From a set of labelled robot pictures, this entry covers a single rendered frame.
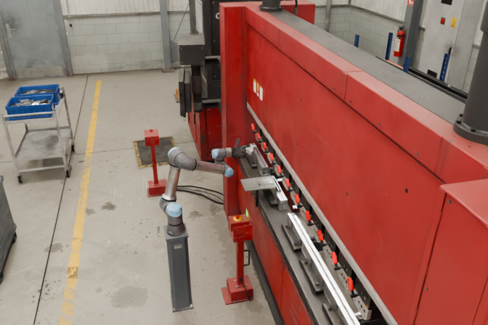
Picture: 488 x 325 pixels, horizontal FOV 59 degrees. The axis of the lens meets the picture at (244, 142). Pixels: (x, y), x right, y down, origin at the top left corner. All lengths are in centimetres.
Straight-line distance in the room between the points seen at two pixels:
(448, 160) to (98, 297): 335
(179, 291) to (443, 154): 274
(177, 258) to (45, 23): 738
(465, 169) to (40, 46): 946
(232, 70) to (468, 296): 320
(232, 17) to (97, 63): 658
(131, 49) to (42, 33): 182
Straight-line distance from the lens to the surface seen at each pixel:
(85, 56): 1023
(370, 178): 203
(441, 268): 133
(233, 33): 401
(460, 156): 149
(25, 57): 1037
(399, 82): 205
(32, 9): 1011
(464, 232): 122
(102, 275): 443
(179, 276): 370
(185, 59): 416
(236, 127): 430
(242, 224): 357
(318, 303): 283
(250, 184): 361
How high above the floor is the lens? 290
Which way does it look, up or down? 26 degrees down
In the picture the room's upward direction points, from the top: straight up
